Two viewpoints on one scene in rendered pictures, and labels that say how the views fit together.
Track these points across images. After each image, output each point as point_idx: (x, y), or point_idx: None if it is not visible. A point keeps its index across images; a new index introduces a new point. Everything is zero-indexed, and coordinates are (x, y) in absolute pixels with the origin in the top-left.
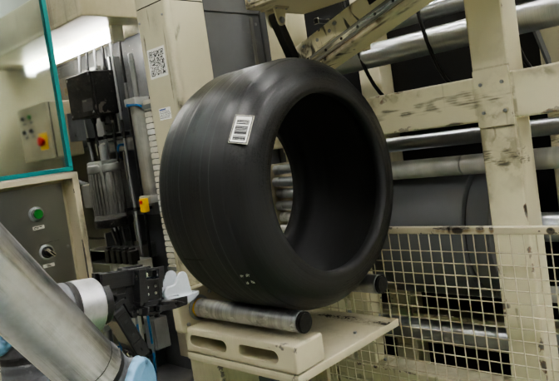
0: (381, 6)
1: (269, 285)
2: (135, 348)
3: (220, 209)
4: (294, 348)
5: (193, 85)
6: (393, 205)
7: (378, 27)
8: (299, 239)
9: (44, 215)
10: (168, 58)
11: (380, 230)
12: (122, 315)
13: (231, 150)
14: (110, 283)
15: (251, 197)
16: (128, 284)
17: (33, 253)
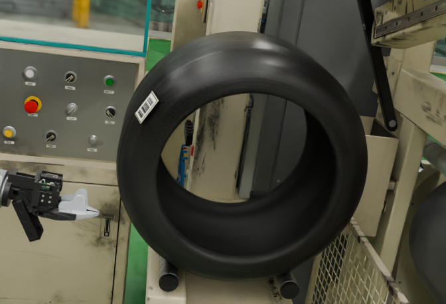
0: (428, 8)
1: (145, 239)
2: (25, 231)
3: (117, 163)
4: (148, 297)
5: (231, 23)
6: (445, 214)
7: (425, 29)
8: (282, 203)
9: (116, 83)
10: None
11: (304, 245)
12: (18, 206)
13: (135, 121)
14: (13, 181)
15: (134, 168)
16: (28, 188)
17: (100, 109)
